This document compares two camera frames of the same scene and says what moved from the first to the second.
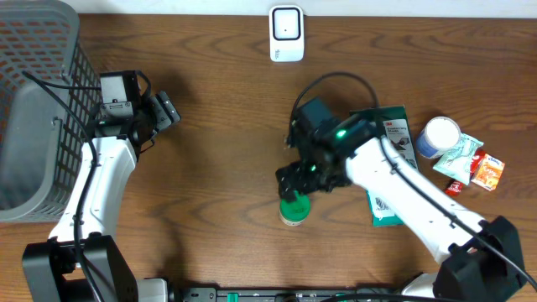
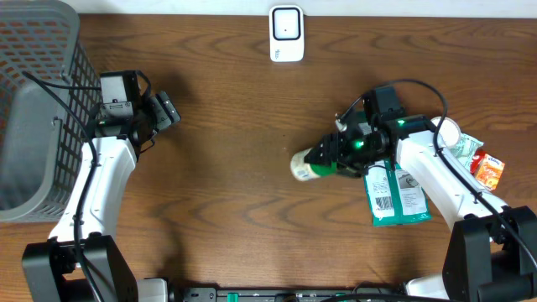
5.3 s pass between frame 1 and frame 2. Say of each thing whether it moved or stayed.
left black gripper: stayed
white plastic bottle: stayed
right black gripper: moved
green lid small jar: moved
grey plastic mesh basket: stayed
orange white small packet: stayed
